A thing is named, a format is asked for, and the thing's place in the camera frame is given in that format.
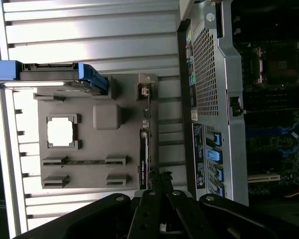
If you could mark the open black PC case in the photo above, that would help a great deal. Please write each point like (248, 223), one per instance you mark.
(224, 74)

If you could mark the hard disk drive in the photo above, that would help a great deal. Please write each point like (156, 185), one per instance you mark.
(2, 69)

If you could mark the green motherboard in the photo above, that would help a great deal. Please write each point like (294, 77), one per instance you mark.
(264, 149)

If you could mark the blue expansion slot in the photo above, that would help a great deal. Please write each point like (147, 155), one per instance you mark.
(284, 129)

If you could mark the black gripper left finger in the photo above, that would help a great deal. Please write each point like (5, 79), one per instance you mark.
(94, 219)

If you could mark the white expansion slot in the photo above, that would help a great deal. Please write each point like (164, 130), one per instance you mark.
(264, 178)

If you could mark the silver CPU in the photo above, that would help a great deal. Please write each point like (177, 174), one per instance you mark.
(61, 132)

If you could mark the CPU socket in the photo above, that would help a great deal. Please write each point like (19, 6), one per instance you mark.
(279, 67)

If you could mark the grey plastic parts rack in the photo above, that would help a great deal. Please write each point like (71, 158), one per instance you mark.
(89, 174)

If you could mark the green RAM stick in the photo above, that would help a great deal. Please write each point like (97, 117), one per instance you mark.
(89, 162)

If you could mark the silver hard disk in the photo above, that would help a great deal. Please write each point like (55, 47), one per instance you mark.
(49, 72)

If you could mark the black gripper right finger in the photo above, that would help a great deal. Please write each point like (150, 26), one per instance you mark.
(226, 219)

